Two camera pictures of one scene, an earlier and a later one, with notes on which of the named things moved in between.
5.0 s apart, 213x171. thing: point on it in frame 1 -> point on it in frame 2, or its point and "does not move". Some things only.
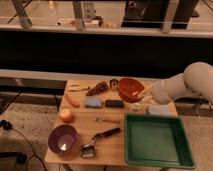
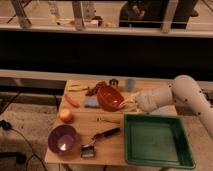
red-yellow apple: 66,115 does not move
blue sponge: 93,102 does not move
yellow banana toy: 78,87 does not move
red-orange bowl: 130,89 -> 109,98
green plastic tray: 157,140 does not move
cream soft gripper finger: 147,94 -> 129,104
